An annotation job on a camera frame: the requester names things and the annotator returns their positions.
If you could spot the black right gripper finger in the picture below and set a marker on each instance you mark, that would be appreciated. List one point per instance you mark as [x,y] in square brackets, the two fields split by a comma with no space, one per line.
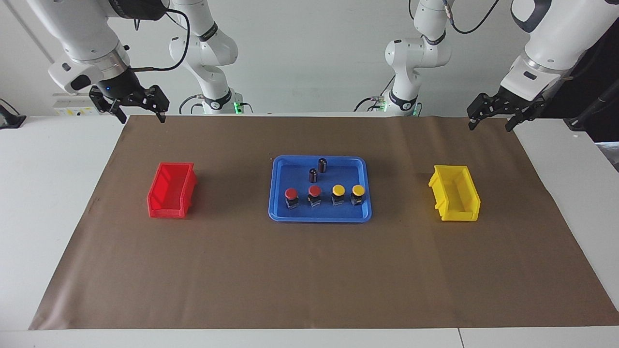
[158,99]
[104,99]

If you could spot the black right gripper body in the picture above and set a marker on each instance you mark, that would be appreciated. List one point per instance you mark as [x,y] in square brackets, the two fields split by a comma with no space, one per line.
[121,87]

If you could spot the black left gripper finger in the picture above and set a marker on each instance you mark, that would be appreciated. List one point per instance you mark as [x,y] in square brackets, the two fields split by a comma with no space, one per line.
[483,104]
[524,116]

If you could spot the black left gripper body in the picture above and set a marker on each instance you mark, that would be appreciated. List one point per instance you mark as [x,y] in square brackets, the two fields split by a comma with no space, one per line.
[520,106]

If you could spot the yellow push button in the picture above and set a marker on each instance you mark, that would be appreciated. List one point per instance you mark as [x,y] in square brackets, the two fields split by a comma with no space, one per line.
[358,190]
[338,190]

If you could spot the red push button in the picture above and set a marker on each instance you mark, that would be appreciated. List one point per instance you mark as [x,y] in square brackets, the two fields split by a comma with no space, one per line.
[314,191]
[291,194]

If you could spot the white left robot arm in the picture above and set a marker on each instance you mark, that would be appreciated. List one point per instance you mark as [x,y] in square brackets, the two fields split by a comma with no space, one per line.
[418,53]

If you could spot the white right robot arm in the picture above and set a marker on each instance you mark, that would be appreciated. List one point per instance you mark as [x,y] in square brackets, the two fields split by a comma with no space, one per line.
[82,34]

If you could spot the white power socket box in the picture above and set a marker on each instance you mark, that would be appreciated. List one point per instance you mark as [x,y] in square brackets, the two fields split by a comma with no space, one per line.
[77,105]

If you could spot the black tripod stand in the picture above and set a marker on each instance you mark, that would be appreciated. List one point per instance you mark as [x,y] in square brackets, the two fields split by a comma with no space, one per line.
[592,113]

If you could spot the black device at table edge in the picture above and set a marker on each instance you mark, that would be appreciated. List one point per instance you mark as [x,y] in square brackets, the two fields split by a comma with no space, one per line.
[9,118]

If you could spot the yellow plastic bin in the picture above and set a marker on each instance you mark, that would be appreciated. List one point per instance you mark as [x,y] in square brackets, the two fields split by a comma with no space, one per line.
[459,212]

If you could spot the red plastic bin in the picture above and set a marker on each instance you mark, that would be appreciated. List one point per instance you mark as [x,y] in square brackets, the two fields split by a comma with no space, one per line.
[167,210]

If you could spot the blue plastic tray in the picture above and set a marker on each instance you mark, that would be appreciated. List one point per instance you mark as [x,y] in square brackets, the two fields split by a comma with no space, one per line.
[290,174]

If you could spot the black cylindrical capacitor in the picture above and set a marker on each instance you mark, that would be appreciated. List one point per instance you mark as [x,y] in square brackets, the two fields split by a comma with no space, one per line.
[313,176]
[322,165]

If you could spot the brown paper mat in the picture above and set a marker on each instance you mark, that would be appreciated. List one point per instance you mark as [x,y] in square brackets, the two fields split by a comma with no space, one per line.
[309,270]

